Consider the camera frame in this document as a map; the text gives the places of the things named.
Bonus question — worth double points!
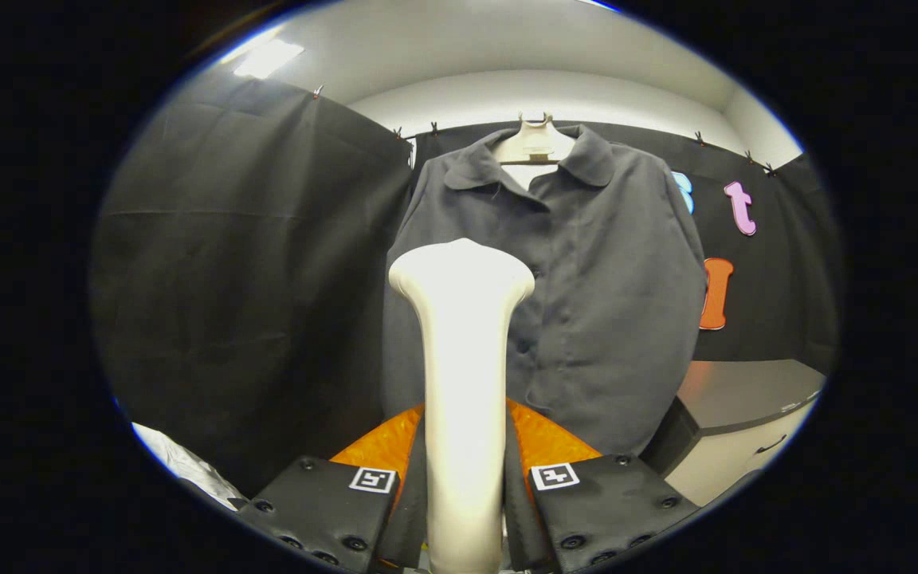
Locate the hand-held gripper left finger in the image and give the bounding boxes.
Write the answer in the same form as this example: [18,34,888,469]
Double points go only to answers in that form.
[236,403,428,573]

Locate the cream plastic clothes hanger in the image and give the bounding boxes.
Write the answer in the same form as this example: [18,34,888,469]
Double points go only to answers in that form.
[491,112,578,191]

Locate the narrow ceiling light panel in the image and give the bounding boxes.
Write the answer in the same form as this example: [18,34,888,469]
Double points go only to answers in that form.
[232,38,306,81]

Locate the black backdrop cloth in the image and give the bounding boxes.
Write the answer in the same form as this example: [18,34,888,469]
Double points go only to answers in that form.
[91,76,841,495]

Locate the grey cabinet with dark top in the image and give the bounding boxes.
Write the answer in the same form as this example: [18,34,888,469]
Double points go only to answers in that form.
[641,359,826,508]

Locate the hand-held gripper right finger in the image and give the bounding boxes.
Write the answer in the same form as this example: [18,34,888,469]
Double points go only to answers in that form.
[504,399,700,573]

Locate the dark grey button shirt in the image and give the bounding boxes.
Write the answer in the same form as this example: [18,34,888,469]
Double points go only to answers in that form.
[382,124,708,457]

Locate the crumpled white sheet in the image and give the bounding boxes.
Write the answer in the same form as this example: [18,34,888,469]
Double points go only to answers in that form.
[131,421,249,511]

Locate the row of black clips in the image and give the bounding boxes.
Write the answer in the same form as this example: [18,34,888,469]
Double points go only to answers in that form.
[312,85,777,176]

